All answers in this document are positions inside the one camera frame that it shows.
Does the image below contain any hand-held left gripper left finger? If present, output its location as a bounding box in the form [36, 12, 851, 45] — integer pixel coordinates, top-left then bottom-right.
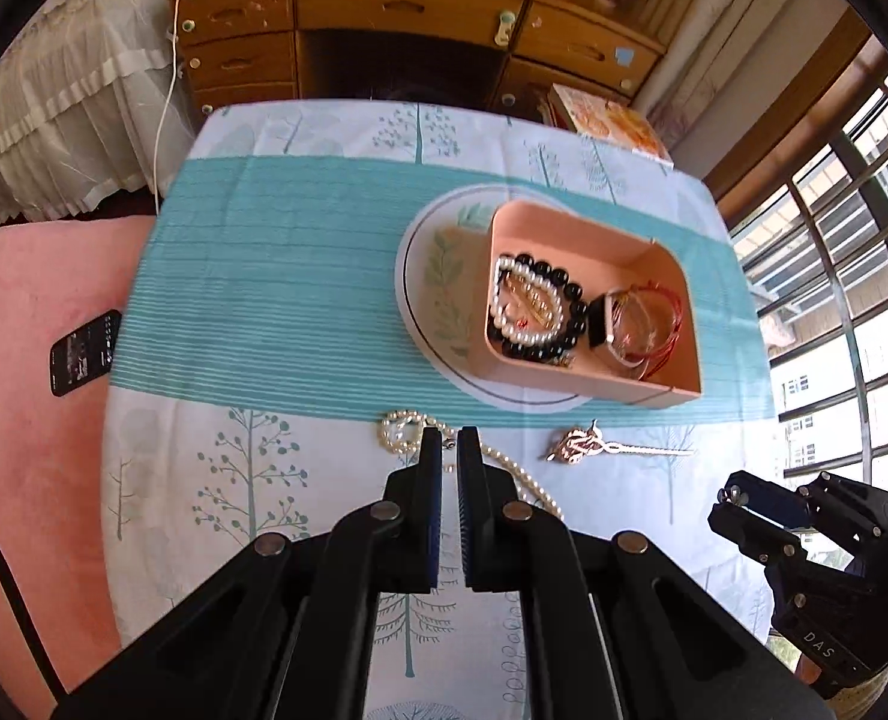
[52, 426, 445, 720]

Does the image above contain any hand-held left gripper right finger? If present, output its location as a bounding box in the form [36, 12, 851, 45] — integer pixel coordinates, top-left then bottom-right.
[457, 426, 839, 720]

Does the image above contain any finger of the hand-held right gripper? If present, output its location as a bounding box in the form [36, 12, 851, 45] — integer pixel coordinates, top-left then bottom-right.
[721, 470, 888, 541]
[709, 499, 809, 578]

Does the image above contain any white pearl necklace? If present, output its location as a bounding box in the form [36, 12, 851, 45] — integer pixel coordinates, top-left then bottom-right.
[378, 410, 565, 522]

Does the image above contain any white pearl bracelet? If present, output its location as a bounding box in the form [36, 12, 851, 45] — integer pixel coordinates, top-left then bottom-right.
[493, 256, 565, 346]

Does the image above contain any red cord bracelet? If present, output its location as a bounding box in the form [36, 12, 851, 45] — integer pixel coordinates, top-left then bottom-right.
[609, 281, 689, 380]

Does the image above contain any pink strap smartwatch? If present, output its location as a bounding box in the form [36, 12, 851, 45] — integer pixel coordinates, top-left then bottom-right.
[588, 292, 674, 368]

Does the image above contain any black bead bracelet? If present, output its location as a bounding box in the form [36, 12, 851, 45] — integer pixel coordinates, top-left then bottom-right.
[489, 255, 589, 361]

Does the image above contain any pink box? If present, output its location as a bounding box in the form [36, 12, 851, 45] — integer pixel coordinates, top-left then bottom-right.
[484, 199, 704, 410]

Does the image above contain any gold ornate hairpin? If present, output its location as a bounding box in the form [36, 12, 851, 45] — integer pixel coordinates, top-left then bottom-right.
[545, 420, 696, 464]

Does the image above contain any white plate with leaf print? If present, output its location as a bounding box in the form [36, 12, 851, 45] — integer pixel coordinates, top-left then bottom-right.
[394, 184, 602, 411]

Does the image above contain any window with dark grid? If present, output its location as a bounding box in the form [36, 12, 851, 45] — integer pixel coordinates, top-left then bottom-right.
[729, 37, 888, 541]

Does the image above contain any black smartphone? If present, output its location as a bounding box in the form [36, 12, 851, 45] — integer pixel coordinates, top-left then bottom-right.
[49, 309, 124, 398]

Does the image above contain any orange book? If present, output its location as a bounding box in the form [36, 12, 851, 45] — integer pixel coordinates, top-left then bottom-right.
[547, 82, 676, 166]

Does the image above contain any pink blanket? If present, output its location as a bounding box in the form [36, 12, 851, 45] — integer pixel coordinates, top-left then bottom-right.
[0, 216, 160, 720]

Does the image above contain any beige curtain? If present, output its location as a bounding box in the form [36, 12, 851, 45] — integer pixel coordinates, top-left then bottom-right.
[631, 0, 827, 128]

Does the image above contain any wooden desk with drawers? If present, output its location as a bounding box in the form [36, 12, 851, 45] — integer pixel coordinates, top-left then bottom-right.
[168, 0, 666, 136]

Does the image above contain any white lace cover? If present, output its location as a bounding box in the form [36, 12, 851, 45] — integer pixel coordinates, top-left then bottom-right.
[0, 0, 197, 226]

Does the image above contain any black cable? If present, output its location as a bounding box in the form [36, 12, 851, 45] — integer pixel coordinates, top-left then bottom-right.
[0, 499, 66, 698]

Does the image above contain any white charger cable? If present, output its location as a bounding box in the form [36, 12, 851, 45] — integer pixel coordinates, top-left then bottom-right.
[151, 0, 205, 211]

